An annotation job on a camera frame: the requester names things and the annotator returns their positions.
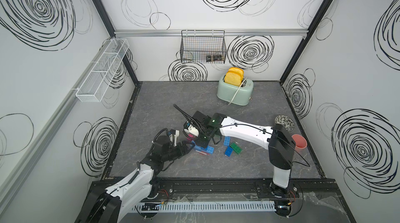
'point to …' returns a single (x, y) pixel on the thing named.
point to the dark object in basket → (214, 58)
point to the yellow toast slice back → (236, 69)
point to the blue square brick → (228, 151)
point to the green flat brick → (236, 148)
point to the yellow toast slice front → (233, 78)
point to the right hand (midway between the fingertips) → (198, 141)
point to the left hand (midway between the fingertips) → (192, 147)
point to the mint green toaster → (225, 92)
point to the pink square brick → (190, 135)
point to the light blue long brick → (209, 149)
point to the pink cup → (300, 143)
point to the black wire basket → (203, 46)
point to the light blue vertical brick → (227, 140)
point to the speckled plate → (285, 121)
